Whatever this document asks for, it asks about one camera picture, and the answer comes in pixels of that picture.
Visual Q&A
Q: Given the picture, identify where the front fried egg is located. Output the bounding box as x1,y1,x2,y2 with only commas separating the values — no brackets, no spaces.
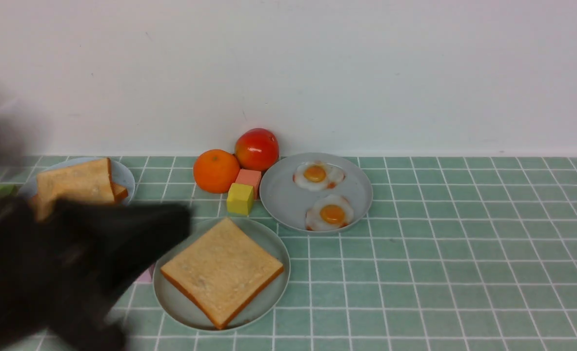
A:
305,194,354,232

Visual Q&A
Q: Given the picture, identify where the salmon cube block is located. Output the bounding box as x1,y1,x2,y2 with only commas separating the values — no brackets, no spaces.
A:
235,169,262,199

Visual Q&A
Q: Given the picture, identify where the yellow cube block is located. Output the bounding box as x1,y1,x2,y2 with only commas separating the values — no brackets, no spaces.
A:
226,183,255,216

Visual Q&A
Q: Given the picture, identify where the grey plate with bread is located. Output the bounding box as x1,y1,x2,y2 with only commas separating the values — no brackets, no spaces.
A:
19,157,135,205

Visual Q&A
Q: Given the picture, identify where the orange fruit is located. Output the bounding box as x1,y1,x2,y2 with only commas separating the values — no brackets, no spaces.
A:
193,149,240,194

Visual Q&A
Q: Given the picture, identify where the fried egg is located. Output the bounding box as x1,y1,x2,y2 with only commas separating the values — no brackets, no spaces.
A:
305,194,354,232
293,161,345,192

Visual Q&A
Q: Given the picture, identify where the grey plate with eggs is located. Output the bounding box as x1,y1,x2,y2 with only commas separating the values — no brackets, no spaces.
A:
259,153,373,234

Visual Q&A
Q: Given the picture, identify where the red tomato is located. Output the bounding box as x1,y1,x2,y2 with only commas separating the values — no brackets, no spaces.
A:
234,128,280,173

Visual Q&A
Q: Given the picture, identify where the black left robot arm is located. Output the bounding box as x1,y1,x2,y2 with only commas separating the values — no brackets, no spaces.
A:
0,158,193,351

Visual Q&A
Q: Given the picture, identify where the pink cube block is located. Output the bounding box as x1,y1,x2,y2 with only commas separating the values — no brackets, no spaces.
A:
135,265,154,284

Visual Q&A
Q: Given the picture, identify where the back fried egg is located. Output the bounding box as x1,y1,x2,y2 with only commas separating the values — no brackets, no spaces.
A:
293,161,345,192

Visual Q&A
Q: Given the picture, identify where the green cube block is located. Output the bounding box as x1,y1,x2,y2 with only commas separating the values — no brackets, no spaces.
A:
0,184,18,197

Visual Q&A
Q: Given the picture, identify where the green empty plate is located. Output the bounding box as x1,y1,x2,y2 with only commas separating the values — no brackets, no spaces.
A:
153,217,291,333

